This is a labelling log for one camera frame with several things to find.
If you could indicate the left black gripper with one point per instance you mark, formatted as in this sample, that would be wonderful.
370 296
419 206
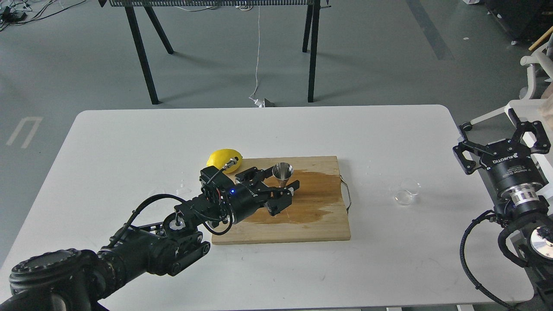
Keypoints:
244 197

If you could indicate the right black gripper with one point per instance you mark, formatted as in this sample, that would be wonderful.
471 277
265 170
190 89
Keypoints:
508 162

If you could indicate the steel double jigger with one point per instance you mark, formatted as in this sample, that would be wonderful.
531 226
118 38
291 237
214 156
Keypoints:
282 171

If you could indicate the small clear glass cup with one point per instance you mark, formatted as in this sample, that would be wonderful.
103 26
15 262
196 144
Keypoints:
407 191

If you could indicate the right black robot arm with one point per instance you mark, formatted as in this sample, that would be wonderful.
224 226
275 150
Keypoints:
526 235

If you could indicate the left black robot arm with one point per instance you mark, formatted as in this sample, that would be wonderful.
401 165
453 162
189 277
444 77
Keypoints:
161 237

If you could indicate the yellow lemon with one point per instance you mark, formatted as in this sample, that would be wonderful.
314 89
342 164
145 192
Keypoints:
219 158

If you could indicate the wooden cutting board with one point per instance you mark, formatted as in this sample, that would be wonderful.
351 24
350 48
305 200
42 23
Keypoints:
317 213

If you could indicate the white office chair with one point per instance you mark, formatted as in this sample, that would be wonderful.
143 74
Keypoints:
540 59

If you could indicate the black metal table frame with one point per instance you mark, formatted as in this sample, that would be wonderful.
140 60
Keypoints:
210 31

